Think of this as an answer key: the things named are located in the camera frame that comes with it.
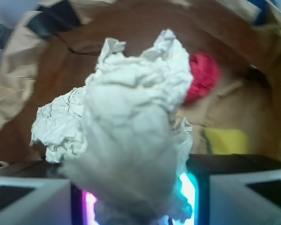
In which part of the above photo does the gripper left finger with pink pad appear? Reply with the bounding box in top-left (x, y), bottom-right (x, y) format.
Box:
top-left (0, 161), bottom-right (97, 225)

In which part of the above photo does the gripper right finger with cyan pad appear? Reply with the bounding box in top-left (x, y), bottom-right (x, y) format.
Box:
top-left (180, 154), bottom-right (281, 225)

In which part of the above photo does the white paper ball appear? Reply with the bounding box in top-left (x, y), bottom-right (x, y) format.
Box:
top-left (30, 29), bottom-right (193, 225)

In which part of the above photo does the yellow green sponge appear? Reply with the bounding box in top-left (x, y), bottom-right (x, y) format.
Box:
top-left (202, 127), bottom-right (249, 155)

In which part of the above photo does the crumpled red paper ball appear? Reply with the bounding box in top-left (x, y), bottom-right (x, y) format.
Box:
top-left (184, 53), bottom-right (221, 104)

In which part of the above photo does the brown paper bag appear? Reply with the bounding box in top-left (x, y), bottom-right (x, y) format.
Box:
top-left (0, 0), bottom-right (281, 163)

